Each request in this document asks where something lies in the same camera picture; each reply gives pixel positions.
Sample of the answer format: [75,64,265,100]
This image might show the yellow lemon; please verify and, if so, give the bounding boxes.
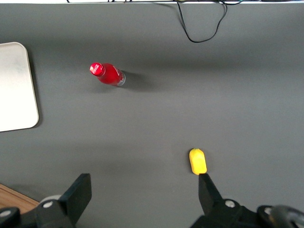
[189,148,208,176]

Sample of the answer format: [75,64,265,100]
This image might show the dark grey table mat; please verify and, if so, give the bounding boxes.
[0,2,304,228]

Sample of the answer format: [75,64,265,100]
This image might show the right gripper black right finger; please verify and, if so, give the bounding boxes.
[190,173,304,228]

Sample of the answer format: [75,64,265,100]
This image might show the thin black looped cable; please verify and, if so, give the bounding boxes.
[177,0,228,44]

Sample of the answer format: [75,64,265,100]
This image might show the beige plastic tray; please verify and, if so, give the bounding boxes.
[0,42,40,133]

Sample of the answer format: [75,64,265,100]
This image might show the wooden drawer cabinet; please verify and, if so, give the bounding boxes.
[0,183,40,209]

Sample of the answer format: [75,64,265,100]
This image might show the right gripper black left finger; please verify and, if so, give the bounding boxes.
[0,173,92,228]

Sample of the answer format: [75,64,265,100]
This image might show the red cola bottle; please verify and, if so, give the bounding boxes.
[89,62,126,87]

